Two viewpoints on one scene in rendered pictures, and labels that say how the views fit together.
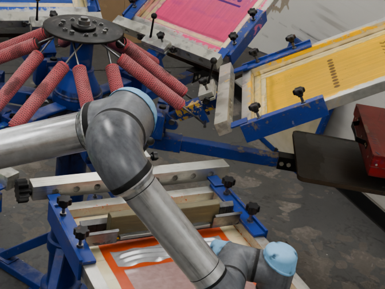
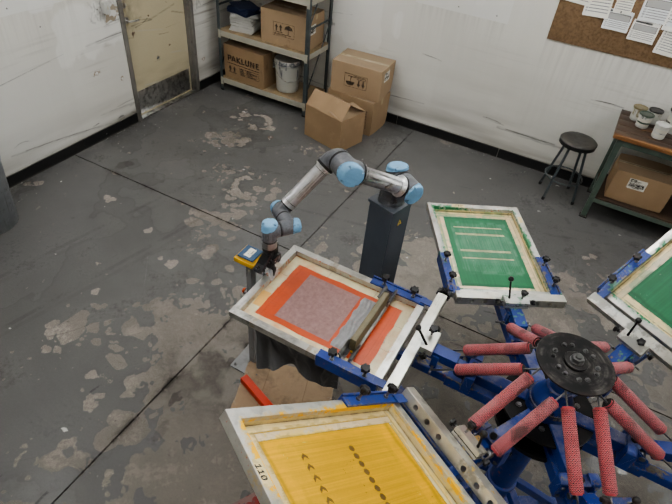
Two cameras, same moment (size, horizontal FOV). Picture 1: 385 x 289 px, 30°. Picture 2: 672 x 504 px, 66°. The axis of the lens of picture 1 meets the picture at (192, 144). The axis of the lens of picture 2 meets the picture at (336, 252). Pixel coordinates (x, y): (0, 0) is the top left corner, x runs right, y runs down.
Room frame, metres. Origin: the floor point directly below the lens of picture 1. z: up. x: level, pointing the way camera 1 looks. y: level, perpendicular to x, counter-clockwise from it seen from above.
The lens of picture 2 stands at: (3.05, -1.06, 2.87)
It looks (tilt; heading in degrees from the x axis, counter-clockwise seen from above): 41 degrees down; 145
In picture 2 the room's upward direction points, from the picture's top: 7 degrees clockwise
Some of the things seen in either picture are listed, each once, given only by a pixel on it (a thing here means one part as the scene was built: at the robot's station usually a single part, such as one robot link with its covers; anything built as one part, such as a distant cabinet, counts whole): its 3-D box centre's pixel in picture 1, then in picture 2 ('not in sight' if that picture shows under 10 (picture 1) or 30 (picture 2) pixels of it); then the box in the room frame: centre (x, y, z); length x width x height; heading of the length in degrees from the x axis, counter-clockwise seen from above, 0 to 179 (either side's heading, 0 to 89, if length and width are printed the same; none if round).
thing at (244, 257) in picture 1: (231, 264); (287, 224); (1.29, -0.13, 1.28); 0.11 x 0.11 x 0.08; 84
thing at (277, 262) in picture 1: (275, 269); (270, 230); (1.30, -0.23, 1.28); 0.09 x 0.08 x 0.11; 84
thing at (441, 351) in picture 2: not in sight; (439, 353); (2.12, 0.22, 1.02); 0.17 x 0.06 x 0.05; 31
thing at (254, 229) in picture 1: (236, 213); (347, 370); (1.98, -0.18, 0.98); 0.30 x 0.05 x 0.07; 31
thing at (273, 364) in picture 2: not in sight; (296, 362); (1.69, -0.27, 0.74); 0.46 x 0.04 x 0.42; 31
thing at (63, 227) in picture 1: (70, 237); (397, 293); (1.70, 0.30, 0.98); 0.30 x 0.05 x 0.07; 31
